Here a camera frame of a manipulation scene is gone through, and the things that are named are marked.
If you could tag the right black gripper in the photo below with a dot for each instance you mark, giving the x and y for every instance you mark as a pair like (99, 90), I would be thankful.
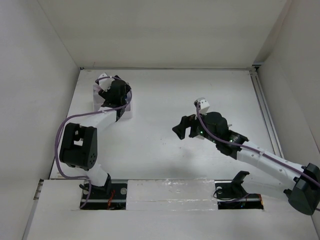
(186, 122)

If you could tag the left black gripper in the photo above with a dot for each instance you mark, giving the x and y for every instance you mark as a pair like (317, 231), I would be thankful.
(105, 94)

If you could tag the small blue spray bottle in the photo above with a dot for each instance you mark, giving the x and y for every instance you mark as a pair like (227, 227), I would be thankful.
(129, 97)

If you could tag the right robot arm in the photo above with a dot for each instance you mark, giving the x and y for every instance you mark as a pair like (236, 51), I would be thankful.
(299, 185)

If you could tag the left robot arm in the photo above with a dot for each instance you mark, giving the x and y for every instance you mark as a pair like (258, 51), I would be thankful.
(79, 147)

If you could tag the white compartment organizer tray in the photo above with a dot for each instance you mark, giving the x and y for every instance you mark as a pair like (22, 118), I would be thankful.
(122, 111)

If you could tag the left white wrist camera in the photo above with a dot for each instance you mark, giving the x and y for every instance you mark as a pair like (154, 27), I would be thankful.
(104, 81)

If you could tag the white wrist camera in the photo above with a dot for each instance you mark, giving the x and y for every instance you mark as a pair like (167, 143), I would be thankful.
(104, 81)
(202, 105)

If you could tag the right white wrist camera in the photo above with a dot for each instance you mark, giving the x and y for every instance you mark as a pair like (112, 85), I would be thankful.
(202, 105)

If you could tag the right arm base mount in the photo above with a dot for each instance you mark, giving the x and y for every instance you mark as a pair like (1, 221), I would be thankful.
(243, 201)

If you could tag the aluminium rail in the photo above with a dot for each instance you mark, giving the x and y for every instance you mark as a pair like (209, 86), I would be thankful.
(266, 114)

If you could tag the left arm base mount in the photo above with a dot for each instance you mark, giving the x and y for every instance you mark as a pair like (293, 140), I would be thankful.
(116, 200)

